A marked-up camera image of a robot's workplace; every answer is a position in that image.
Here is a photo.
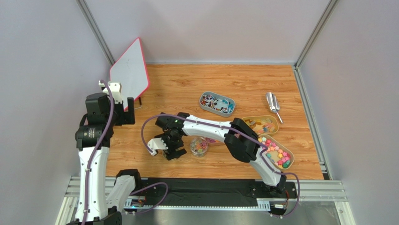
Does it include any clear plastic jar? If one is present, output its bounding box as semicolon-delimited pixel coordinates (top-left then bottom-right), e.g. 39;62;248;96
190;137;208;157

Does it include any pink tray of gummy candies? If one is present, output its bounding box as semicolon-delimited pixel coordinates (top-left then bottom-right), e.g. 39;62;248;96
205;138;224;146

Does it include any yellow tray of popsicle candies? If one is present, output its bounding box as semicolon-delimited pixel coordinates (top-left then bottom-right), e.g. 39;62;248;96
242;115;279;136

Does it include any silver metal scoop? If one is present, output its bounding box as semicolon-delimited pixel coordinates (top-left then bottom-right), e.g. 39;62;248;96
266;92;283;124

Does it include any beige tray of star candies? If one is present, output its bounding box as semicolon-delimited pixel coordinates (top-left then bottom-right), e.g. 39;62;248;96
258;134;295;170

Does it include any gold metal jar lid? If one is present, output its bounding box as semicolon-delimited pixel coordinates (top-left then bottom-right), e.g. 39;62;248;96
162;150;168;158

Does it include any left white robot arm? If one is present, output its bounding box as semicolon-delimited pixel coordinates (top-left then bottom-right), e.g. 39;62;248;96
70;93;142;225

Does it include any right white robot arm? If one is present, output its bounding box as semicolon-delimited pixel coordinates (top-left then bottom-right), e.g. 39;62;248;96
147;112;287;191

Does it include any white board with red edge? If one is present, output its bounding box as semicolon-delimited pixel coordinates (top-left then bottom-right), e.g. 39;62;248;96
110;38;150;109

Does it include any blue tray of lollipops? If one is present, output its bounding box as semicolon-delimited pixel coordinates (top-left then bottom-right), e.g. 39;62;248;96
199;91;236;117

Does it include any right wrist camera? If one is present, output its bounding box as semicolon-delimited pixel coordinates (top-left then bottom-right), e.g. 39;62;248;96
147;137;169;156

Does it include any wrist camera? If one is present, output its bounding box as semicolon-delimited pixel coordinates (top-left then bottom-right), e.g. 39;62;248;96
98;80;123;104
147;137;169;156

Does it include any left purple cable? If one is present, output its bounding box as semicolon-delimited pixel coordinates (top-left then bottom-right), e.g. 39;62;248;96
80;79;169;225

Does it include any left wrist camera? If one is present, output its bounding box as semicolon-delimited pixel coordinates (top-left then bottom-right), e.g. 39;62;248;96
98;80;123;104

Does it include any aluminium frame rail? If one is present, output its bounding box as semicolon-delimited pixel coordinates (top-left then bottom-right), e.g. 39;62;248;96
64;176;348;210

